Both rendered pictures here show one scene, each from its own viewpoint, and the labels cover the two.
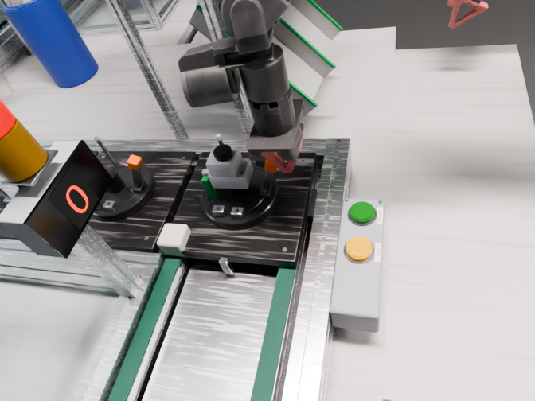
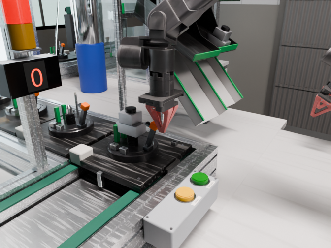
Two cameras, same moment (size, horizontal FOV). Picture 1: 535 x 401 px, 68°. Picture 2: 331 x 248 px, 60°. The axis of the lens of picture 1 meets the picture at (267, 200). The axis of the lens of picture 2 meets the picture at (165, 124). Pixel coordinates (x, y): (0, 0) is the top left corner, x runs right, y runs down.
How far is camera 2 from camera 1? 0.29 m
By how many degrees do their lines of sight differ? 27
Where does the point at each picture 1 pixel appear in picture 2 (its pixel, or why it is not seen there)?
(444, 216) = (264, 218)
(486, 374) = not seen: outside the picture
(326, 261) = (160, 194)
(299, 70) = (205, 104)
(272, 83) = (162, 60)
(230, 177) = (128, 125)
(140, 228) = (67, 144)
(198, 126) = not seen: hidden behind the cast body
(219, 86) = (135, 54)
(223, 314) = (81, 205)
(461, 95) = (312, 161)
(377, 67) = (264, 133)
